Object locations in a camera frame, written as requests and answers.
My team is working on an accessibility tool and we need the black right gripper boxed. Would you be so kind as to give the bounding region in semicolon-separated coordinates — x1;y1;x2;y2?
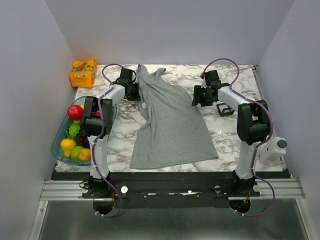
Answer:
190;85;213;108

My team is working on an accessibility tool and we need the colourful round brooch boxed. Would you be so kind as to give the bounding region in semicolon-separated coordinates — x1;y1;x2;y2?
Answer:
141;103;148;109

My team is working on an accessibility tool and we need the black brooch display box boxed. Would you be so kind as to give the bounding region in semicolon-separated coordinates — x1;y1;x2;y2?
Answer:
216;103;235;117

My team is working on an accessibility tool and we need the grey tank top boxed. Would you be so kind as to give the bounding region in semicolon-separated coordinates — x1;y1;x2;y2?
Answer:
129;64;218;170

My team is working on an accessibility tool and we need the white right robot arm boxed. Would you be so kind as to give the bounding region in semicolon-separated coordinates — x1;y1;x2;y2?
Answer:
191;70;273;196

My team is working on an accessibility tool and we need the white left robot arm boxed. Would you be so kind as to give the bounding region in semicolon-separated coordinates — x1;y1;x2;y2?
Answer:
81;66;141;198

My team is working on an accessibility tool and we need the orange snack bag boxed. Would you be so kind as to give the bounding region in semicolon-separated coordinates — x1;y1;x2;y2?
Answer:
69;59;97;89

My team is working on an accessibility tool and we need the red apple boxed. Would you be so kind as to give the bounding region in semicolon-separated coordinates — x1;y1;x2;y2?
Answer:
67;105;84;120

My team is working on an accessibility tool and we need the yellow lemon under apple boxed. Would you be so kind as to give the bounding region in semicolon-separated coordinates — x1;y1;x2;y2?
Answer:
73;104;85;124

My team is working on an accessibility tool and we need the dark purple grape bunch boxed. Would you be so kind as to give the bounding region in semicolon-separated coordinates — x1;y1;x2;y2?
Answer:
75;132;90;149

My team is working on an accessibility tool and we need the green striped melon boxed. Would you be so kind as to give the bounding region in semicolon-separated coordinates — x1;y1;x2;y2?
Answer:
65;123;83;140

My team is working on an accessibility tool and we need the orange yellow fruit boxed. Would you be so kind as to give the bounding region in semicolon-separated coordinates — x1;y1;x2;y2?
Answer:
79;148;91;162

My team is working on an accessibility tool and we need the green lime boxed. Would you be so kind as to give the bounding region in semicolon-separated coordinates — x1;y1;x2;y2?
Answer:
70;145;84;161

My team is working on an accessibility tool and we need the yellow pear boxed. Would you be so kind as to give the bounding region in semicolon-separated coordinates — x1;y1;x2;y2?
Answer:
60;138;77;158

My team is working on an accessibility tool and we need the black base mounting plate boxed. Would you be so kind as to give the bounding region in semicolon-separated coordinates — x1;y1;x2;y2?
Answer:
51;171;261;210

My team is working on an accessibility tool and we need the white bottle black cap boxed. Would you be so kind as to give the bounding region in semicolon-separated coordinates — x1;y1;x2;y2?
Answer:
259;136;288;164

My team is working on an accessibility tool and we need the aluminium rail frame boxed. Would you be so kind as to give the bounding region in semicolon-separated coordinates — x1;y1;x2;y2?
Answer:
38;172;317;240

